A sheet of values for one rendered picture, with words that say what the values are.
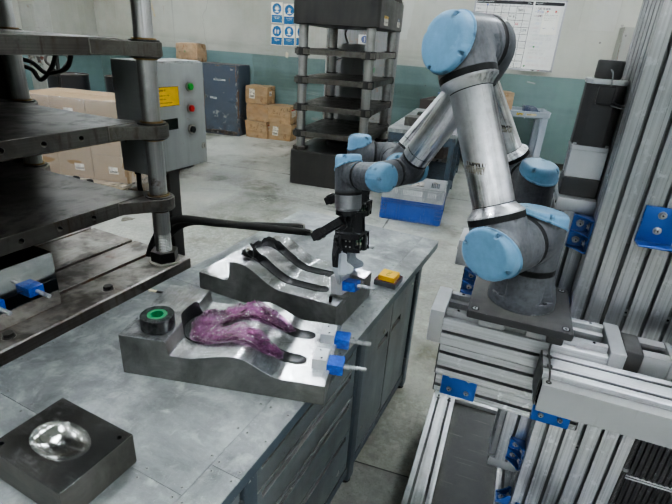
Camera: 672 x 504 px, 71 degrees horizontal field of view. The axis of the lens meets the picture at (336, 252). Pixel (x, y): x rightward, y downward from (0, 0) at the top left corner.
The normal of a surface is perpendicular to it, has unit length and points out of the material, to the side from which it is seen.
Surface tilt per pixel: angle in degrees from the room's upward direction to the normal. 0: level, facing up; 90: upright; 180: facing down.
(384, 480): 0
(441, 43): 83
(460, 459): 0
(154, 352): 90
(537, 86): 90
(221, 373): 90
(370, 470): 0
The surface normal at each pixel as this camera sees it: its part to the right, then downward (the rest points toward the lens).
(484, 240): -0.73, 0.34
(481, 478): 0.06, -0.91
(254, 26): -0.31, 0.37
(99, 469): 0.89, 0.23
